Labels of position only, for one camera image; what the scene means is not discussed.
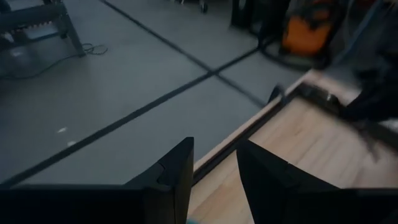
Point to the orange vacuum cleaner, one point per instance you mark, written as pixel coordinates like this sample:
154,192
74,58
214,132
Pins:
304,37

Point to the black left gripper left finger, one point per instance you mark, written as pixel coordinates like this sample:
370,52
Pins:
174,186

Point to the black equipment case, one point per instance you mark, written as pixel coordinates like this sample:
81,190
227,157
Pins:
244,14

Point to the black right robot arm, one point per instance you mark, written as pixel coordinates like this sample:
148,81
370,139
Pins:
385,74

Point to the grey metal bench frame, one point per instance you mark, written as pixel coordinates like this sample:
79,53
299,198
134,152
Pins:
31,12

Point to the black frame clamp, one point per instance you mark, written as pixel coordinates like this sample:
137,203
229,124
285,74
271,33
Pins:
275,93

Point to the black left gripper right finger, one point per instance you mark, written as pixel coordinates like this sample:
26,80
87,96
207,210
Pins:
273,193

